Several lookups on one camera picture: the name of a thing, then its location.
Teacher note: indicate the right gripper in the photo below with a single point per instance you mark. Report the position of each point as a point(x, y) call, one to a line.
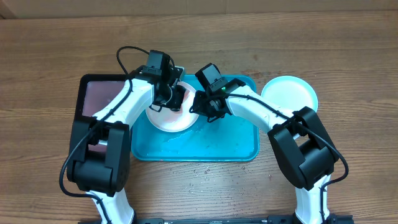
point(201, 99)

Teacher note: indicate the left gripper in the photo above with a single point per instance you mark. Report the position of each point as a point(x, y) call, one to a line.
point(170, 106)

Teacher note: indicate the green and orange sponge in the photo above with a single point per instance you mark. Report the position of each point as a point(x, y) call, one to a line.
point(180, 95)

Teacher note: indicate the white plate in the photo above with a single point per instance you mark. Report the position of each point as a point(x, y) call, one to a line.
point(175, 121)

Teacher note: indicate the light blue plate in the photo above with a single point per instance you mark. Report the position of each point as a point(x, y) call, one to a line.
point(290, 92)

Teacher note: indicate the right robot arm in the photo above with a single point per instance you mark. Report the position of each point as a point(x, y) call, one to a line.
point(304, 151)

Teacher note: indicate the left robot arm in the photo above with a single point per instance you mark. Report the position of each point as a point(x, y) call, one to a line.
point(98, 163)

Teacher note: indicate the teal plastic serving tray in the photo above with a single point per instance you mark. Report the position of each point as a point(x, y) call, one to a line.
point(227, 139)

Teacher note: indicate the black tray with soapy water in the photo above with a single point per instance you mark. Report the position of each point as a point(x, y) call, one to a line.
point(95, 92)

